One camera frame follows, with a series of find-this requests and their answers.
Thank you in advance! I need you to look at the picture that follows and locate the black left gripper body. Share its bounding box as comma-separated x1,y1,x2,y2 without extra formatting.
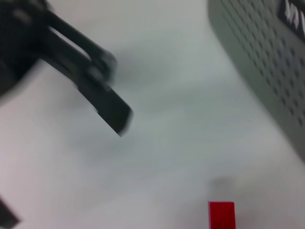
0,0,57,98

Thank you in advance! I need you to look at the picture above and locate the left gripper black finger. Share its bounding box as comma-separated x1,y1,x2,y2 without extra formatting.
40,8,134,138
0,197,20,229

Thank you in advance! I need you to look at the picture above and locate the dark red toy brick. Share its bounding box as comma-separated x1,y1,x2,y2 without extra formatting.
207,201,236,229

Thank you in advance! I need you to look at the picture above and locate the grey perforated storage bin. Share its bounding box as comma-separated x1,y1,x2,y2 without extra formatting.
208,0,305,165

